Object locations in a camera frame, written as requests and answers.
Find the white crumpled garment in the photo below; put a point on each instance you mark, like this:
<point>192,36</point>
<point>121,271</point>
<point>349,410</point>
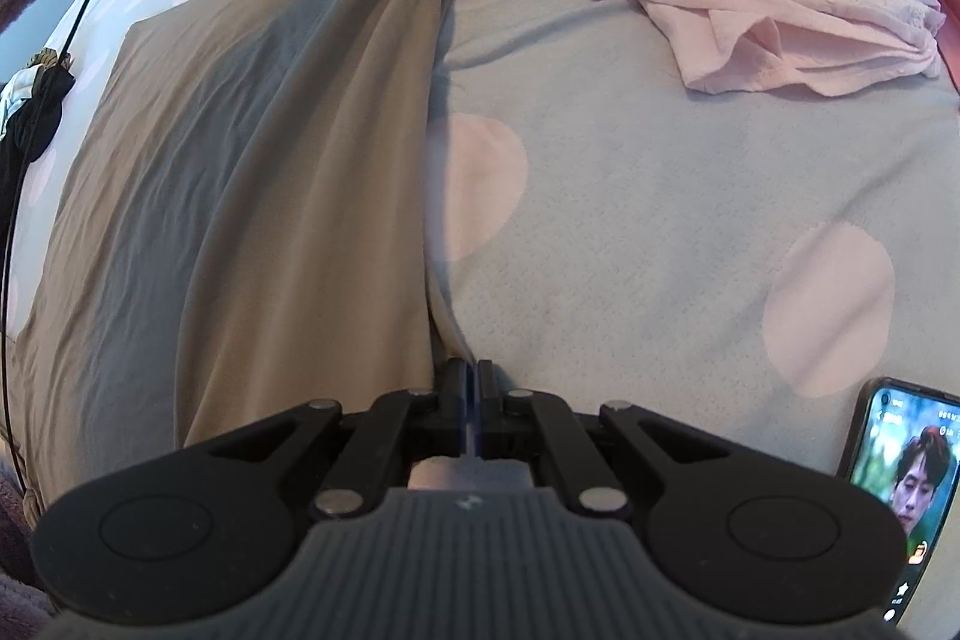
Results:
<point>19,89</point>

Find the black garment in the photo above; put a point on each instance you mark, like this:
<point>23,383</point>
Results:
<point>26,145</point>

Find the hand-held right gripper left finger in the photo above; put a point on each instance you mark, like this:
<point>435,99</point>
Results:
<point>454,415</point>

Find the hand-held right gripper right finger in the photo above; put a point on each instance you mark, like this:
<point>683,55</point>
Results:
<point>491,415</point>

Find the pale pink folded garment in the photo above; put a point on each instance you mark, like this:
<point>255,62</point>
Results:
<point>765,33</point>

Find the tan t-shirt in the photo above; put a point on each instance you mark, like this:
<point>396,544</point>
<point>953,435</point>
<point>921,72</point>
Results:
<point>262,160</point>

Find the brown checkered cloth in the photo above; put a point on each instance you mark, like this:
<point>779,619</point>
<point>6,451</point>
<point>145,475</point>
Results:
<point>51,59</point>

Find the smartphone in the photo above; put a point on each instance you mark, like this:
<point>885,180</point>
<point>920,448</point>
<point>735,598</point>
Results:
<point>907,482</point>

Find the purple fuzzy robe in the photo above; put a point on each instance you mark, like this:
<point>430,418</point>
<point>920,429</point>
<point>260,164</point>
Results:
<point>19,550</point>

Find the grey pink-dotted bedspread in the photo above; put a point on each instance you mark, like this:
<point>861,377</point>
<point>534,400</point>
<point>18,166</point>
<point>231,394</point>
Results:
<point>637,197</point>

